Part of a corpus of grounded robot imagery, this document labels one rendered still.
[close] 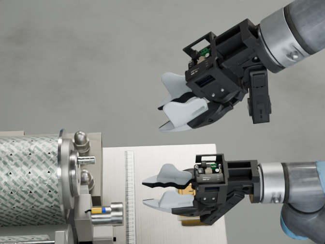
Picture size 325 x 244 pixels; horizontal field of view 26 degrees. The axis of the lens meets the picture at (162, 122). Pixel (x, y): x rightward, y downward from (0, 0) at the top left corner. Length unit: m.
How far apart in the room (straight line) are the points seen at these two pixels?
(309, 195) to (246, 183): 0.12
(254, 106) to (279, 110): 1.89
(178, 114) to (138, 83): 1.96
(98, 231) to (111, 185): 0.35
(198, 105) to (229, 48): 0.10
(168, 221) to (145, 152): 0.19
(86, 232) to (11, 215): 0.13
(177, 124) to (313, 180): 0.36
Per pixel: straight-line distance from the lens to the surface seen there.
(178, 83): 1.05
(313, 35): 0.93
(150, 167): 1.59
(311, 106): 2.95
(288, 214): 1.39
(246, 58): 0.97
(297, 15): 0.93
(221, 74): 0.96
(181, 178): 1.33
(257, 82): 0.99
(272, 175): 1.29
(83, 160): 1.15
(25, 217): 1.16
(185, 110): 1.01
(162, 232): 1.50
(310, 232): 1.38
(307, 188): 1.30
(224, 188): 1.25
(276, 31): 0.94
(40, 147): 1.12
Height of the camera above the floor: 2.19
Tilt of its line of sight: 51 degrees down
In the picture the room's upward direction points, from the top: straight up
